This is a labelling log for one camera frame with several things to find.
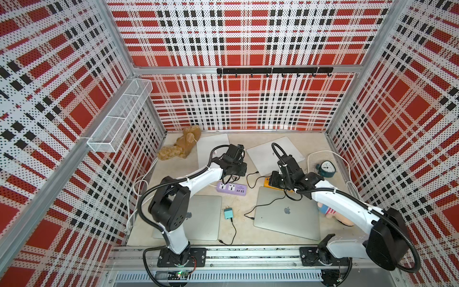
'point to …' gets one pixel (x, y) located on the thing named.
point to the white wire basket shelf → (109, 134)
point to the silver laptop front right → (285, 213)
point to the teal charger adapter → (228, 213)
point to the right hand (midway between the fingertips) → (271, 179)
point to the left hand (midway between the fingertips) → (245, 168)
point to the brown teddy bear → (183, 146)
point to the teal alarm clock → (326, 169)
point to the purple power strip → (233, 188)
